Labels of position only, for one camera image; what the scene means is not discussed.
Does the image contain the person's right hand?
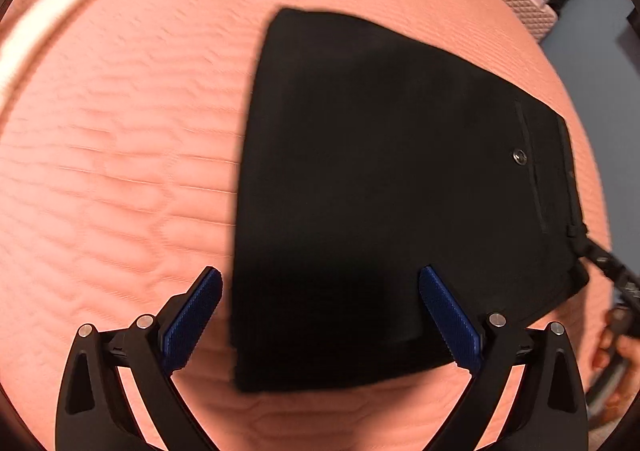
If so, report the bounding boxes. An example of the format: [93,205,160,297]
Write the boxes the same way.
[591,308,640,414]

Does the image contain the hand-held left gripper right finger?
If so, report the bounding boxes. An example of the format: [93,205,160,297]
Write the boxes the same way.
[419,266,588,451]

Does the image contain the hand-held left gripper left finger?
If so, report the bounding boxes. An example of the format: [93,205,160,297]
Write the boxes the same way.
[56,266,223,451]

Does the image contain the pink quilted bedspread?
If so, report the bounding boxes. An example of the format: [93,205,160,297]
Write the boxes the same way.
[0,0,613,451]

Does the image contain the black pants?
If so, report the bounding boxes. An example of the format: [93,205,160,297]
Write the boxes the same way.
[227,7,591,394]

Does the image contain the light pink blanket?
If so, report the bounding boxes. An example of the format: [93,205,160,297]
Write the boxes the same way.
[0,0,176,96]

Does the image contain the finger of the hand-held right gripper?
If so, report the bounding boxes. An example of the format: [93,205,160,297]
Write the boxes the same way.
[567,223,640,304]

